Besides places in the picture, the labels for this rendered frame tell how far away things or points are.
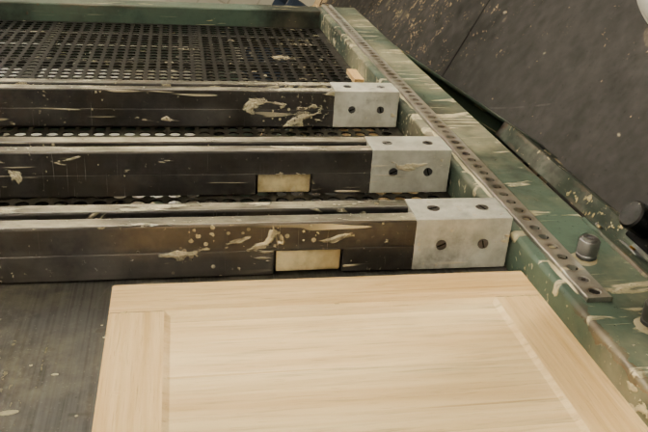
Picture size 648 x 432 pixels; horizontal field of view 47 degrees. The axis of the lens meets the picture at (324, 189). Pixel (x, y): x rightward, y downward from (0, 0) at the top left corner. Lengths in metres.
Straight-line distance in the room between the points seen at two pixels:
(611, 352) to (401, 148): 0.49
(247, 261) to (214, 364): 0.19
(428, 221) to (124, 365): 0.40
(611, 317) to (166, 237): 0.49
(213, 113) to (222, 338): 0.68
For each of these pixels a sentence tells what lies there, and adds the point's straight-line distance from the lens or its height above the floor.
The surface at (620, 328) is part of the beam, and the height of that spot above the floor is 0.88.
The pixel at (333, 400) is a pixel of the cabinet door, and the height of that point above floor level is 1.13.
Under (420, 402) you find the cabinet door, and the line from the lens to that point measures 0.73.
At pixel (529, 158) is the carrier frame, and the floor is 0.18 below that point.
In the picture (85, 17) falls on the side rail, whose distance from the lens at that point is 2.26.
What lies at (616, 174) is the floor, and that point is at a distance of 2.35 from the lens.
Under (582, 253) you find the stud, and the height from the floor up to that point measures 0.87.
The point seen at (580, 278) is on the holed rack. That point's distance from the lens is 0.90.
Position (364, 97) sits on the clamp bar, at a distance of 1.42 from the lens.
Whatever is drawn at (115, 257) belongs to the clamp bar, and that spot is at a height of 1.31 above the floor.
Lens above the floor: 1.47
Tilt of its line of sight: 22 degrees down
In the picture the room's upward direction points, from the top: 61 degrees counter-clockwise
